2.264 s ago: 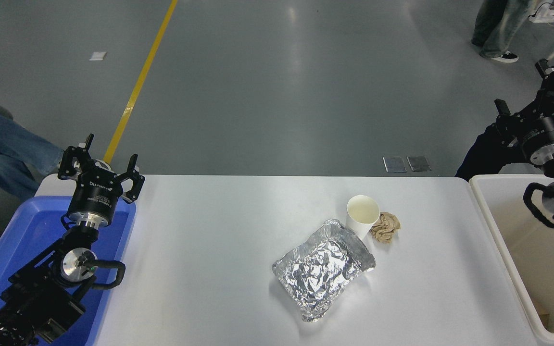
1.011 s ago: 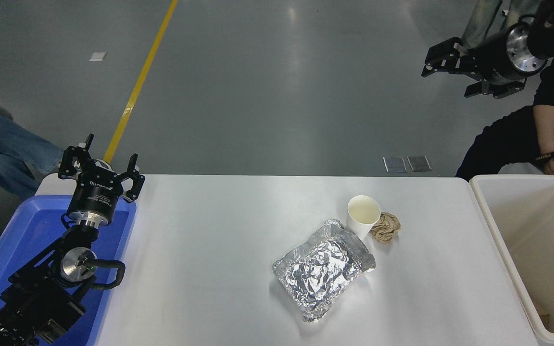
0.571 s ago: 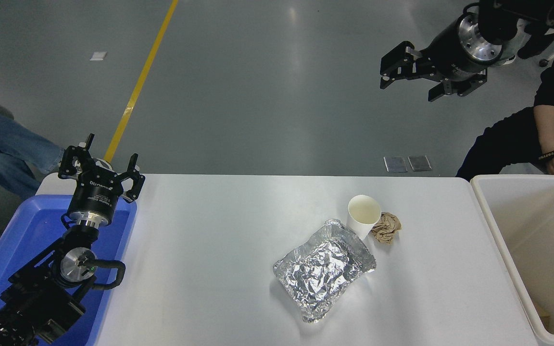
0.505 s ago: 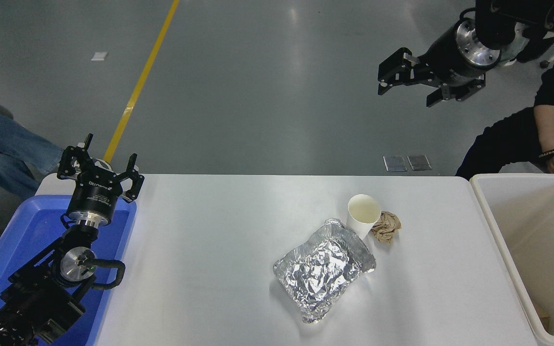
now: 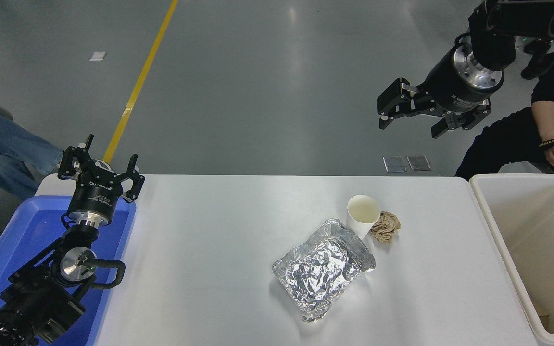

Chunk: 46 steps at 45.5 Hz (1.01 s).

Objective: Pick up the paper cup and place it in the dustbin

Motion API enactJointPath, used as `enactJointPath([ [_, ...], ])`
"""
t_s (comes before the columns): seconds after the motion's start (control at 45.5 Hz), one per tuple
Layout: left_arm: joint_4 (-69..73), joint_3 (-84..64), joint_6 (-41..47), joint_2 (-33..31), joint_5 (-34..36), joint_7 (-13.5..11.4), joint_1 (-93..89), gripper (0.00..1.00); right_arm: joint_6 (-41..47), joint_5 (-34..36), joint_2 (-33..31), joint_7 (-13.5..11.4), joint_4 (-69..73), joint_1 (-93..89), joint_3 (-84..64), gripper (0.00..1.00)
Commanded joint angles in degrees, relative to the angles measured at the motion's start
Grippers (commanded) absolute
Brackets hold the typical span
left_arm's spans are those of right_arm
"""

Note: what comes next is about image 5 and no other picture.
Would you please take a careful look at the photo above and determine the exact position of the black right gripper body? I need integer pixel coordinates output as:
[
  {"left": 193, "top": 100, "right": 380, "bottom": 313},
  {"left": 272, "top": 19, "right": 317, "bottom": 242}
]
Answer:
[{"left": 419, "top": 46, "right": 493, "bottom": 118}]

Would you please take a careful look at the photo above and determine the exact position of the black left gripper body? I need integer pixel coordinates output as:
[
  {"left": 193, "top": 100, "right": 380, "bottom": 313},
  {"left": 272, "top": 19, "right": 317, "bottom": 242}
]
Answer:
[{"left": 67, "top": 166, "right": 124, "bottom": 219}]

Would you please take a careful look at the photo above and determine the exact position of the white paper cup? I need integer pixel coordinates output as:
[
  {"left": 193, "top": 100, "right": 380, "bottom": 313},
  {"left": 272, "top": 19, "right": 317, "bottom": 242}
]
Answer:
[{"left": 346, "top": 194, "right": 381, "bottom": 240}]

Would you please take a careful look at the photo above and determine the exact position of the person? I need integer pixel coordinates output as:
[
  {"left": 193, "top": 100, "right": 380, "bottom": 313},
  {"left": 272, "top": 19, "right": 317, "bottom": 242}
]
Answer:
[
  {"left": 455, "top": 46, "right": 554, "bottom": 188},
  {"left": 0, "top": 79, "right": 64, "bottom": 200}
]

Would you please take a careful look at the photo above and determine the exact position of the metal floor plate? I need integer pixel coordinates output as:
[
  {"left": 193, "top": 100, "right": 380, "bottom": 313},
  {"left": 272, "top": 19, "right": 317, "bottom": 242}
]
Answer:
[
  {"left": 383, "top": 155, "right": 407, "bottom": 173},
  {"left": 407, "top": 155, "right": 431, "bottom": 171}
]

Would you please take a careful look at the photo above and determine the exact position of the blue plastic tray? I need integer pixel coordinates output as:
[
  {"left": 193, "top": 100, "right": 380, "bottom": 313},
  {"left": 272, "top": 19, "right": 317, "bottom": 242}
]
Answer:
[{"left": 0, "top": 195, "right": 137, "bottom": 346}]

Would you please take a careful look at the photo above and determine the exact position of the large pale bin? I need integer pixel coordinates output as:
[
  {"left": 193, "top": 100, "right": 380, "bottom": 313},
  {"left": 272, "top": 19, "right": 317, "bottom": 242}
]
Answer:
[{"left": 469, "top": 173, "right": 554, "bottom": 344}]

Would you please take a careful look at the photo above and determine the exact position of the crumpled tan paper ball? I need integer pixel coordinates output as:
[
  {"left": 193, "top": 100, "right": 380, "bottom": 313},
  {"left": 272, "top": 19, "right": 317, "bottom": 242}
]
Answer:
[{"left": 370, "top": 211, "right": 402, "bottom": 244}]

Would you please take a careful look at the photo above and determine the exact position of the crumpled foil tray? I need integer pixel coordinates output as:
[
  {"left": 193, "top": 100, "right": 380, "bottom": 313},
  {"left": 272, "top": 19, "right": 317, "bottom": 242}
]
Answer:
[{"left": 272, "top": 219, "right": 377, "bottom": 323}]

